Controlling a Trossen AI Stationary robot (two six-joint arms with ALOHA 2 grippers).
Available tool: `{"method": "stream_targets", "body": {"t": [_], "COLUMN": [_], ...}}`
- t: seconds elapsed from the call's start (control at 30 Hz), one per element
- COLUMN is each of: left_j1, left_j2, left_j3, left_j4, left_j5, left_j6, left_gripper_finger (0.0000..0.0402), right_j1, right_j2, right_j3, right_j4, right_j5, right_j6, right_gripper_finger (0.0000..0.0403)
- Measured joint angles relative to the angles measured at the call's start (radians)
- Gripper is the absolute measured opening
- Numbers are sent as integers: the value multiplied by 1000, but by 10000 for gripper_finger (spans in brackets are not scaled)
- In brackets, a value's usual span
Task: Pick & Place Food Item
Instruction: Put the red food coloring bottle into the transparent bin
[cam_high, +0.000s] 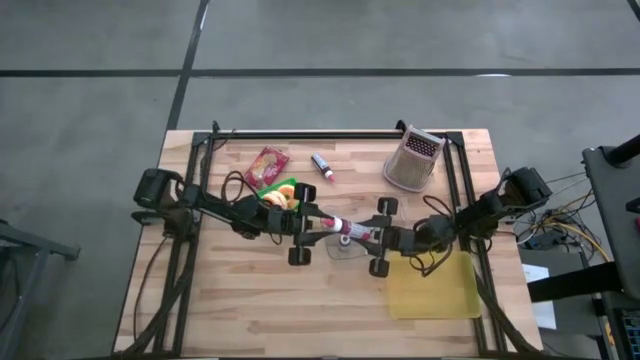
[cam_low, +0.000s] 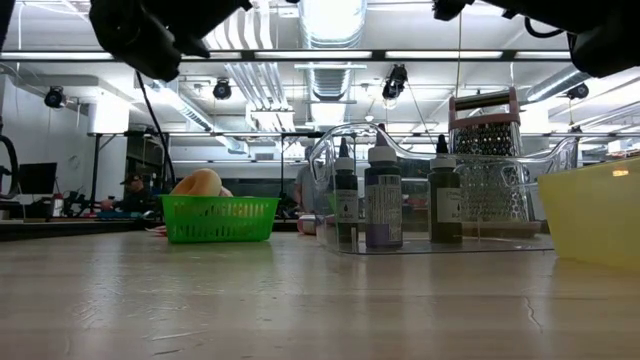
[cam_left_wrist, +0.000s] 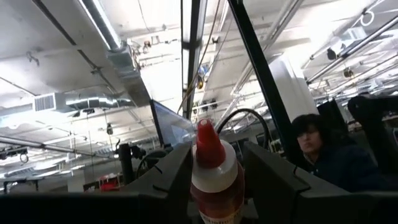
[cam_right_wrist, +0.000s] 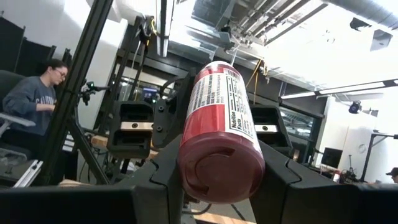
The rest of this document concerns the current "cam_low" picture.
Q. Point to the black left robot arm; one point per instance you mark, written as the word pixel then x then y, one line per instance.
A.
pixel 135 45

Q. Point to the tan bread roll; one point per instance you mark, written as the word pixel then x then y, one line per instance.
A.
pixel 200 182

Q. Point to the black ceiling spotlight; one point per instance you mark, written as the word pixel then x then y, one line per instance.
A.
pixel 222 89
pixel 395 82
pixel 54 96
pixel 578 91

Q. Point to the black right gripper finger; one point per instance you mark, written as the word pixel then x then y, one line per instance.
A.
pixel 450 9

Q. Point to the yellow plastic bin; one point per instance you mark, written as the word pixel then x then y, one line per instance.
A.
pixel 595 220

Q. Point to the clear plastic bin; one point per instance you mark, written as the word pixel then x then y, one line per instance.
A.
pixel 500 242

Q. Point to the person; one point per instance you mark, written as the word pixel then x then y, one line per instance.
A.
pixel 305 185
pixel 134 192

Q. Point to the black food colouring bottle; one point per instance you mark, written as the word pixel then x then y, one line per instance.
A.
pixel 445 200
pixel 346 200

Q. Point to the red snack packet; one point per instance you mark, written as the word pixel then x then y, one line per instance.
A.
pixel 156 230

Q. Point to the green plastic basket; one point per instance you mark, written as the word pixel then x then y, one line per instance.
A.
pixel 220 220

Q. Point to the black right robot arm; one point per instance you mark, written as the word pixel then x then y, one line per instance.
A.
pixel 610 50

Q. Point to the purple food colouring bottle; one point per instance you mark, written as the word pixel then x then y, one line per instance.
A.
pixel 383 200

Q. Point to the white bottle red cap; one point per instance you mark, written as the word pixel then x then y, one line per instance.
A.
pixel 57 205

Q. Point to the black aluminium rig frame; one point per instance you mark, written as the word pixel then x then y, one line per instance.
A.
pixel 377 55

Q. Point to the black computer monitor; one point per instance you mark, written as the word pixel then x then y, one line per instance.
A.
pixel 36 178

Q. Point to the pink glazed toy donut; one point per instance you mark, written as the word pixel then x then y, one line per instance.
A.
pixel 226 191

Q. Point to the wooden desk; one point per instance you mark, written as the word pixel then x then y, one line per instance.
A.
pixel 60 219

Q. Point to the black metal rack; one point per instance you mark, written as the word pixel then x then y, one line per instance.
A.
pixel 200 134

